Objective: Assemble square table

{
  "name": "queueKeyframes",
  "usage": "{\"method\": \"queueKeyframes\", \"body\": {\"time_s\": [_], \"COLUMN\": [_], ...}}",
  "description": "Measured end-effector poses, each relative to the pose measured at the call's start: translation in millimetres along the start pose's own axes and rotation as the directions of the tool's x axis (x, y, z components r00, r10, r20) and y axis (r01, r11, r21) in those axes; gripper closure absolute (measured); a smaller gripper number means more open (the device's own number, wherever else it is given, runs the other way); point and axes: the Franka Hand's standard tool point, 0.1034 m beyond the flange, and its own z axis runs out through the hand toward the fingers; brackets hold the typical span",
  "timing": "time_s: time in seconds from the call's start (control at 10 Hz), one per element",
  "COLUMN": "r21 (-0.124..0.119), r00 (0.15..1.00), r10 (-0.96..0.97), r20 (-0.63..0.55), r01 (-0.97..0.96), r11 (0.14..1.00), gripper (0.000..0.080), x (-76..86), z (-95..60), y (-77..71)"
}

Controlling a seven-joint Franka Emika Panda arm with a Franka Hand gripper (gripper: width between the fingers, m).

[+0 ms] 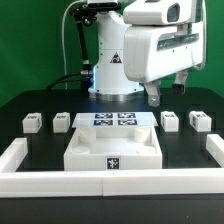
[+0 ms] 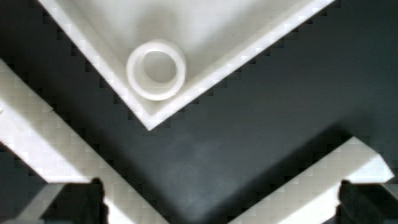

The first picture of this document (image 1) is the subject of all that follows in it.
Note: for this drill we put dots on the white U-shaped fence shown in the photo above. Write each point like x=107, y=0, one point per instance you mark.
x=101, y=183

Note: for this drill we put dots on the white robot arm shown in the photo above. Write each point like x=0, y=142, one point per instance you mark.
x=110, y=81

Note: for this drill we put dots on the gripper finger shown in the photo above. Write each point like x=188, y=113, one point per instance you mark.
x=153, y=91
x=180, y=81

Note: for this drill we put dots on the white square table top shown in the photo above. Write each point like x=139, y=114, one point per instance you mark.
x=113, y=148

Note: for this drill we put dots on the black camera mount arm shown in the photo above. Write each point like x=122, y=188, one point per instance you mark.
x=84, y=17

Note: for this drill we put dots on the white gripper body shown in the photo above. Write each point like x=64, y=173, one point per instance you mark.
x=151, y=53

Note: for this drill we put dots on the white marker sheet with tags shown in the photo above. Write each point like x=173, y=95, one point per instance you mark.
x=115, y=119

